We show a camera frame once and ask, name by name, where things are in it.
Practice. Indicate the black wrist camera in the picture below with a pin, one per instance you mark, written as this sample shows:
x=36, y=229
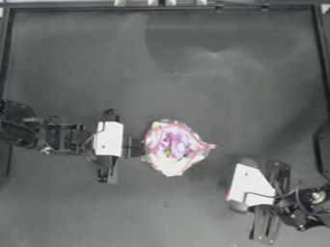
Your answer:
x=237, y=206

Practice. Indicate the clear bag with pink zip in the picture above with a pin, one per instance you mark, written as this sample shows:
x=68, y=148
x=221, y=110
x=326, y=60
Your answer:
x=171, y=164

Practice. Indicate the black table frame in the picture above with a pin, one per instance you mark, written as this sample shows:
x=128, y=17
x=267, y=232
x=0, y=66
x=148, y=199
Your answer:
x=64, y=6

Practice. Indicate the purple candy packet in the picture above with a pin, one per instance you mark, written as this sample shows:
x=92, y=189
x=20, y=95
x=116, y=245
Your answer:
x=175, y=143

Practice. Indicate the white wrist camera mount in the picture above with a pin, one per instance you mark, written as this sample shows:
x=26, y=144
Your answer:
x=108, y=140
x=248, y=181

